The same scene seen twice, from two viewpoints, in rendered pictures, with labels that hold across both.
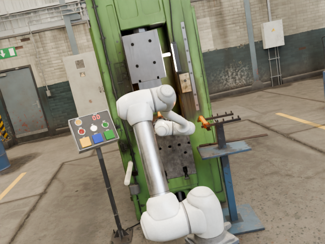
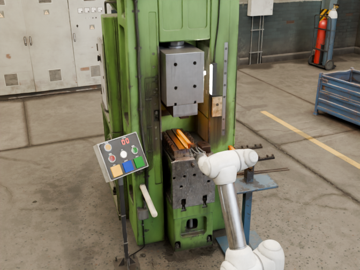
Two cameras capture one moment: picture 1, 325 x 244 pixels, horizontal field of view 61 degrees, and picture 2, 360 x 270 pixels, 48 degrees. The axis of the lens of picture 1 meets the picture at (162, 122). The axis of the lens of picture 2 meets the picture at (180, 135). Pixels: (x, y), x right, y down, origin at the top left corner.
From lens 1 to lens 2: 1.34 m
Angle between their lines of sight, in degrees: 19
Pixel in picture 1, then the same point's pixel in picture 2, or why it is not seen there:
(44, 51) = not seen: outside the picture
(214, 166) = not seen: hidden behind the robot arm
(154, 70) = (193, 94)
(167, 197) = (248, 251)
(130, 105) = (222, 168)
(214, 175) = not seen: hidden behind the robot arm
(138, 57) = (179, 79)
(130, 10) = (174, 21)
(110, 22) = (150, 30)
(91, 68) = (15, 8)
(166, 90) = (253, 157)
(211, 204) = (281, 256)
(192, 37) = (232, 59)
